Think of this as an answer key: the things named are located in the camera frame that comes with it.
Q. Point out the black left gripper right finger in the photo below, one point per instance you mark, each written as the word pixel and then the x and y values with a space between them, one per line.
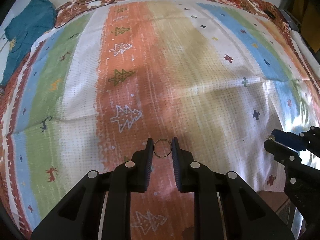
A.
pixel 225 206

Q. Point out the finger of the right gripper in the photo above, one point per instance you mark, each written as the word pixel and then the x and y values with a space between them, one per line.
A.
pixel 289 139
pixel 281 153

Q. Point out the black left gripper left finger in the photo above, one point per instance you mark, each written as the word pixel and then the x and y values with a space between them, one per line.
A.
pixel 98 206

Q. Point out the silver metal tin box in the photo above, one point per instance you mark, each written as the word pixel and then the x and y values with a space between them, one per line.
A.
pixel 290 215

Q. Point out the small black object on bed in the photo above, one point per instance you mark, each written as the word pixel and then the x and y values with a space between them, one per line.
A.
pixel 269 14

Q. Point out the teal blue garment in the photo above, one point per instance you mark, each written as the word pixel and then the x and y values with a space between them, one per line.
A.
pixel 38 17

